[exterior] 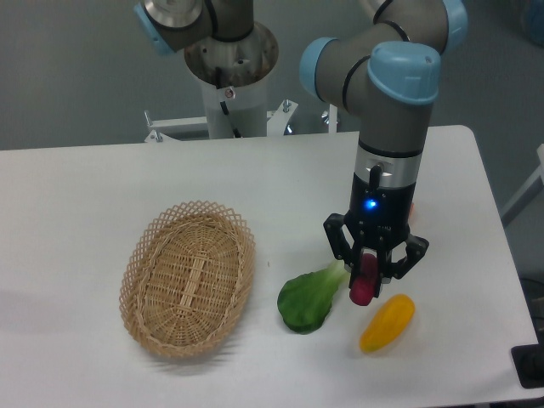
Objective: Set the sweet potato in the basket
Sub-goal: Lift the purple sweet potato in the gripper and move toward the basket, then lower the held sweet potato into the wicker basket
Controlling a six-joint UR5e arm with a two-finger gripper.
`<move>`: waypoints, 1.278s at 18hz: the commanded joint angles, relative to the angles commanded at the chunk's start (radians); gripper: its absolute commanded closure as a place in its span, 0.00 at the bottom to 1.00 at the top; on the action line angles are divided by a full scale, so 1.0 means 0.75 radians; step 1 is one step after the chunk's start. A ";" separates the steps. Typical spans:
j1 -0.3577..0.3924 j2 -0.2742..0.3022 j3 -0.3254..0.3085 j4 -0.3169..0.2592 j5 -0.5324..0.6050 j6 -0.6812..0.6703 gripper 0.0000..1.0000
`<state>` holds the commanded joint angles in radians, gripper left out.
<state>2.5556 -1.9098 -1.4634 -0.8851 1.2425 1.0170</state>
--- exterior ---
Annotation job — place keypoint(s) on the woven wicker basket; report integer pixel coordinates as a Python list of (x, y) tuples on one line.
[(188, 279)]

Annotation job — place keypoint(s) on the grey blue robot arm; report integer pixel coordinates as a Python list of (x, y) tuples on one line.
[(387, 76)]

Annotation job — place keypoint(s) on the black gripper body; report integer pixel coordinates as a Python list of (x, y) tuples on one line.
[(378, 218)]

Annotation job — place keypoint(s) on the white frame at right edge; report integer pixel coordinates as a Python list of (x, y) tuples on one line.
[(525, 194)]

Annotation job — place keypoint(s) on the black device at table edge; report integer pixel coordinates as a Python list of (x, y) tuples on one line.
[(528, 362)]

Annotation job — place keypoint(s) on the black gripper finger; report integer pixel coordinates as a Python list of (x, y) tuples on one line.
[(415, 249), (341, 250)]

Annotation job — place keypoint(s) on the yellow pepper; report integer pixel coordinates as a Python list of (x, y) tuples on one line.
[(388, 323)]

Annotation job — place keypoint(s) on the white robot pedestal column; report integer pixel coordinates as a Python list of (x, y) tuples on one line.
[(233, 76)]

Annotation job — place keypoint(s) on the white metal base frame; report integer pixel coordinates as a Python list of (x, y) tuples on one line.
[(248, 124)]

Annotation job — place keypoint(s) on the green lettuce leaf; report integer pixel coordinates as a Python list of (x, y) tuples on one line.
[(304, 302)]

